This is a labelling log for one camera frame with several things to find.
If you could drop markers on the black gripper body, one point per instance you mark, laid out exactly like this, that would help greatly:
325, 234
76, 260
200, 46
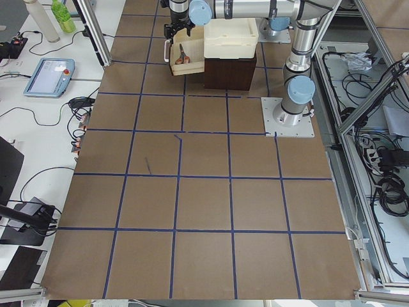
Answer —
178, 15

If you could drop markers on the light wooden drawer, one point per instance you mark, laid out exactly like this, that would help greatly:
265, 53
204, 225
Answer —
193, 47

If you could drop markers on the orange handled scissors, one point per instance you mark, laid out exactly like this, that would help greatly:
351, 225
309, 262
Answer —
183, 58

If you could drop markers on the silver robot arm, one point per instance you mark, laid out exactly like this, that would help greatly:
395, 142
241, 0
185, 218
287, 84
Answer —
306, 17

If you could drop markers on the cream plastic tray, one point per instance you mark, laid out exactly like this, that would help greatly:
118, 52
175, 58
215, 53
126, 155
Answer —
230, 39

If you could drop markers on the dark brown wooden cabinet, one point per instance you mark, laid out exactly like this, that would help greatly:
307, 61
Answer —
229, 74

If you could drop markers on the green plastic bottle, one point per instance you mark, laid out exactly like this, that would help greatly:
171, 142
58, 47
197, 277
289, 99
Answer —
63, 16

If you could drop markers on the blue teach pendant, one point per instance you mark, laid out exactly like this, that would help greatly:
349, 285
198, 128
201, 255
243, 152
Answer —
50, 78

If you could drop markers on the white thermos bottle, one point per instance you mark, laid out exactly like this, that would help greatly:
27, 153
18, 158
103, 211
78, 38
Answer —
37, 11

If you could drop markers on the crumpled white paper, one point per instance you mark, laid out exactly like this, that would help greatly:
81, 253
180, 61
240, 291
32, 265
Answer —
357, 61

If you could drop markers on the black power adapter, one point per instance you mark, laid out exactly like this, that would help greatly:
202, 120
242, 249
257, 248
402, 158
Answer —
390, 158

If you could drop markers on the black monitor stand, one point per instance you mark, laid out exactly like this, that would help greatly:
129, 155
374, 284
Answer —
29, 222

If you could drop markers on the aluminium frame post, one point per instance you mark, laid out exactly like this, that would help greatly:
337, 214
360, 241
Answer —
92, 27

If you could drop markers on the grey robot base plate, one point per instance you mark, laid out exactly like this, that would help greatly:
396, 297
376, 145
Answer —
280, 124

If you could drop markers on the aluminium frame rail right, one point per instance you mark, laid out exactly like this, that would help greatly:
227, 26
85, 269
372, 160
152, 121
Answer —
368, 111

